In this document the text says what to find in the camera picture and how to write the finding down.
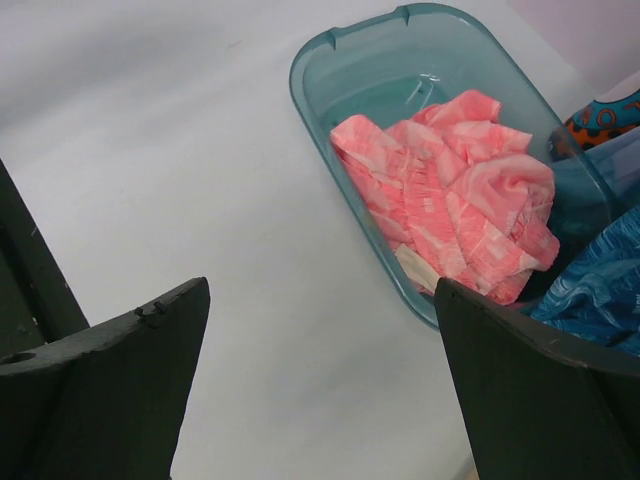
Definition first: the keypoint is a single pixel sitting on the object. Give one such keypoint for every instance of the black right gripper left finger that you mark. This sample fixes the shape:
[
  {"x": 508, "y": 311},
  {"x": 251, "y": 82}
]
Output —
[{"x": 107, "y": 402}]

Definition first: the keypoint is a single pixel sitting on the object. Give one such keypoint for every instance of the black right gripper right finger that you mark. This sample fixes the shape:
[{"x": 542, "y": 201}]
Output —
[{"x": 538, "y": 403}]

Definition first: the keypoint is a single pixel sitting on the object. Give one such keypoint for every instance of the pink patterned shorts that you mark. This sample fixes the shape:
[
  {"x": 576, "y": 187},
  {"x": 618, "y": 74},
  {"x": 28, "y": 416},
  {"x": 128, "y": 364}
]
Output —
[{"x": 456, "y": 194}]

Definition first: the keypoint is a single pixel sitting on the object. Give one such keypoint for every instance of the blue leaf-print shorts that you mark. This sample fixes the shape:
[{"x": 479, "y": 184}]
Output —
[{"x": 596, "y": 298}]

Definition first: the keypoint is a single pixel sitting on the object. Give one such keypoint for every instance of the orange and teal printed shorts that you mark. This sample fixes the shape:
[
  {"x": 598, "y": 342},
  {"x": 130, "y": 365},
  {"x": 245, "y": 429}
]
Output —
[{"x": 593, "y": 125}]

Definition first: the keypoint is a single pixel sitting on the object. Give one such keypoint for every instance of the teal plastic tub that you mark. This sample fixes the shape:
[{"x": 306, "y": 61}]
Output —
[{"x": 391, "y": 66}]

